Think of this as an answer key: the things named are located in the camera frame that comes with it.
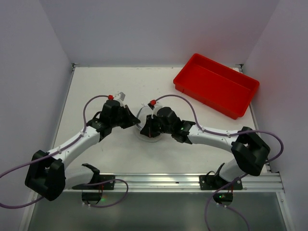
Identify aluminium front rail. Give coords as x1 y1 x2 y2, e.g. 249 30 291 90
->
64 172 284 193

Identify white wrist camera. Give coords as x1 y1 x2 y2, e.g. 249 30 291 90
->
148 100 163 116
114 92 126 107

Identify red plastic bin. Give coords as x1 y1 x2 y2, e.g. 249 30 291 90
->
173 53 259 120

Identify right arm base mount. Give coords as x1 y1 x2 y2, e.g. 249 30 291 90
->
199 170 243 206

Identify white mesh laundry bag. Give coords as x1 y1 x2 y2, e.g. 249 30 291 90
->
134 105 162 142

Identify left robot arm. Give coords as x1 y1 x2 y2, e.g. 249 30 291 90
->
25 100 140 201

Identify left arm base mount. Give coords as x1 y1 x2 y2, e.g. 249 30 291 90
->
81 175 115 205

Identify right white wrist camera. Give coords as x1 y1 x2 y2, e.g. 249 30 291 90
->
148 100 163 116

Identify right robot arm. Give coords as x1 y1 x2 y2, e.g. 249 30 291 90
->
139 107 270 186

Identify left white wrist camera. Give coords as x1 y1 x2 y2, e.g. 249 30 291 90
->
114 92 126 107

